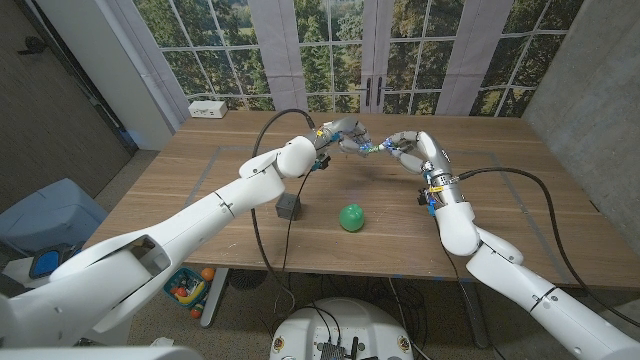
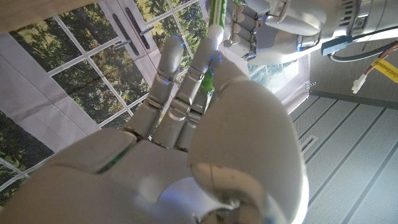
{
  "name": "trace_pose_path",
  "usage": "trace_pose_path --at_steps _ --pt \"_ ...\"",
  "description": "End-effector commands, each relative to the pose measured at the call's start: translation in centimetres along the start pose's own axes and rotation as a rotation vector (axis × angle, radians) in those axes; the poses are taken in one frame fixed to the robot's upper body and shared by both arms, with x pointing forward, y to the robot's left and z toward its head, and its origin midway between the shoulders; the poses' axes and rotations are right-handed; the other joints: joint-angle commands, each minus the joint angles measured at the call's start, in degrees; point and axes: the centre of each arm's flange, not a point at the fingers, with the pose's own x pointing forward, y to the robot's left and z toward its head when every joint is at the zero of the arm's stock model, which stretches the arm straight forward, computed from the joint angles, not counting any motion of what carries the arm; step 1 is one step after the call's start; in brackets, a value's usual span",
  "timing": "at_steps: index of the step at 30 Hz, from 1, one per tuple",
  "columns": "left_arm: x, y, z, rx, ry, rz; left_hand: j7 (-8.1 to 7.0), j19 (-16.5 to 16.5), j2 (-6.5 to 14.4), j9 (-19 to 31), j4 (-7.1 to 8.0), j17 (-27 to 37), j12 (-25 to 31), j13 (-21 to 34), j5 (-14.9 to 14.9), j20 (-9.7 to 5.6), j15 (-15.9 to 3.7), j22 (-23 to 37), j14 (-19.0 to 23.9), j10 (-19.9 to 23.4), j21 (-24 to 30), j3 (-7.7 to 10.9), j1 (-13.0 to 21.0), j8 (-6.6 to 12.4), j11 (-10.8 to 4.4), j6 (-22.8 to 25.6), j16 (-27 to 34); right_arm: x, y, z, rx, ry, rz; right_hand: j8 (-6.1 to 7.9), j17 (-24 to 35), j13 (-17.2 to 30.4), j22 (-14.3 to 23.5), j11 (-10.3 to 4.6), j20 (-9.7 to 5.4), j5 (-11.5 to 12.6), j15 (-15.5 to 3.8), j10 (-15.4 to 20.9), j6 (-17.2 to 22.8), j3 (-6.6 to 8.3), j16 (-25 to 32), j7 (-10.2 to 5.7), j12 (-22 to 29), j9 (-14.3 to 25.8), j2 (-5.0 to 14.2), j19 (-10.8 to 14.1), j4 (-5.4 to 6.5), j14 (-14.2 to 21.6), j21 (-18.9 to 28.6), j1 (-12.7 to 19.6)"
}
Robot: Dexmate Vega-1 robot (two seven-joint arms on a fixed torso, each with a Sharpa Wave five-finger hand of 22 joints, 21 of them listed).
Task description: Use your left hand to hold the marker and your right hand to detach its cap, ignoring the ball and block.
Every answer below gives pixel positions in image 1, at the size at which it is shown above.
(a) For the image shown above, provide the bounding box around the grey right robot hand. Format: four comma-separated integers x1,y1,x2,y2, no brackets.
382,130,454,182

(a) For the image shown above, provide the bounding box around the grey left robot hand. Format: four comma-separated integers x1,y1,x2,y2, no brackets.
314,116,374,156

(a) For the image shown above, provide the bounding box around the green white marker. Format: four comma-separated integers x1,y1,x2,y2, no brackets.
357,140,396,154

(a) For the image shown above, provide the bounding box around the green ball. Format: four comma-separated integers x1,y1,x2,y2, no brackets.
338,203,366,233

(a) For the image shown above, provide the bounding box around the dark grey block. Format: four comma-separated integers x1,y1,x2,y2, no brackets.
275,192,303,222

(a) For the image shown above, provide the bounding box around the printed window backdrop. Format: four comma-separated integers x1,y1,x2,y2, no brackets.
107,0,586,119

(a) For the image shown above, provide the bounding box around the white power strip box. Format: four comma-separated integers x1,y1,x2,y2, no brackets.
188,99,229,120

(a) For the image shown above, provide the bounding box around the grey table leg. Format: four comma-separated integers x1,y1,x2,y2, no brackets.
459,280,494,350

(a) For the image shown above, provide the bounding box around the black round floor base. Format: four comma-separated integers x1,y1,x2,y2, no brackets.
228,268,269,292

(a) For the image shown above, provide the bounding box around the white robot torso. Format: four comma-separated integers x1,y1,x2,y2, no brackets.
268,297,415,360

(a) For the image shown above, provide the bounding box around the white table leg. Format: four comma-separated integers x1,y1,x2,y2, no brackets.
199,267,232,330

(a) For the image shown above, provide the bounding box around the yellow toy banana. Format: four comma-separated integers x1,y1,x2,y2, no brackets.
174,281,206,305

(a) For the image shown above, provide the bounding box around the teal toy basket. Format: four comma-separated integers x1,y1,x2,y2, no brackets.
162,266,209,310

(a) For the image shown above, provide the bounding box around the blue grey bin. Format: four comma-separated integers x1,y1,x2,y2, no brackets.
0,178,109,251

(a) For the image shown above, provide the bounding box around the dark wooden door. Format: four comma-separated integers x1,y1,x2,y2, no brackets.
0,0,139,214

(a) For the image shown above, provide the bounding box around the blue black pad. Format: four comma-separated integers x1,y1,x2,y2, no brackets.
28,243,84,280

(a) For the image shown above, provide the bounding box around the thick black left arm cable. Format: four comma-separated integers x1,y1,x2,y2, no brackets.
249,108,317,314

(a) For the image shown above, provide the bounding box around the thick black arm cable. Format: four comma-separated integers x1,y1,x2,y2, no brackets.
457,166,640,329
249,108,317,314

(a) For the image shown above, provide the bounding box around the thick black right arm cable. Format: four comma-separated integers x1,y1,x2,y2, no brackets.
457,166,640,329

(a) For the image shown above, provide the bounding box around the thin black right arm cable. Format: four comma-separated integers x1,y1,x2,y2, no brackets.
433,215,501,360

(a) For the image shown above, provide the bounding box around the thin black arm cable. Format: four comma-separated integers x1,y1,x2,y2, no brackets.
272,167,314,316
433,215,501,360

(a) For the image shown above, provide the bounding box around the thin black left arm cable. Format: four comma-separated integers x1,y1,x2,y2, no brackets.
272,167,314,316

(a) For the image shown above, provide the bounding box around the black door handle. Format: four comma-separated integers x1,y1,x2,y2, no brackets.
17,35,49,56

